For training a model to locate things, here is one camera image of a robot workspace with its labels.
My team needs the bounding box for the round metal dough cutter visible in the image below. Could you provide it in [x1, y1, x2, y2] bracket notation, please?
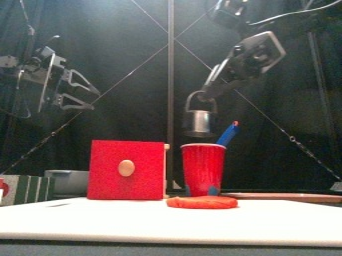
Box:
[180, 89, 219, 139]

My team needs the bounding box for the diagonal frame brace wire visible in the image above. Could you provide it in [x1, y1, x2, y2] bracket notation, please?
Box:
[128, 0, 342, 183]
[0, 9, 215, 176]

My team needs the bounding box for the white cutting board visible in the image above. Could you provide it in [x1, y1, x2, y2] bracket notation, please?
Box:
[0, 196, 342, 248]

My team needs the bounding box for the red drawer box wooden knob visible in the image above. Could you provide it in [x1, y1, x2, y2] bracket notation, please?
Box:
[86, 139, 172, 201]

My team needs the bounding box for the vertical metal frame post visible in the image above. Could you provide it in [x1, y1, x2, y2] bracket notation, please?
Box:
[166, 0, 176, 192]

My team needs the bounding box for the blue tool with red tip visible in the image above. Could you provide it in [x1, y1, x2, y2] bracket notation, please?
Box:
[215, 120, 241, 147]

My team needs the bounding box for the green white striped box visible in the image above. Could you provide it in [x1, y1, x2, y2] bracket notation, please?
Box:
[0, 174, 56, 206]

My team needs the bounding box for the gray bowl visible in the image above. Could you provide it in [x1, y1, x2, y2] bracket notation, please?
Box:
[43, 169, 91, 198]

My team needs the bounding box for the red plastic cup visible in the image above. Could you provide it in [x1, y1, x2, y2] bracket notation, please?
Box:
[179, 142, 229, 198]

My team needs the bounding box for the white cable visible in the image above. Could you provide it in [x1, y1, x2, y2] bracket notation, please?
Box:
[246, 0, 342, 28]

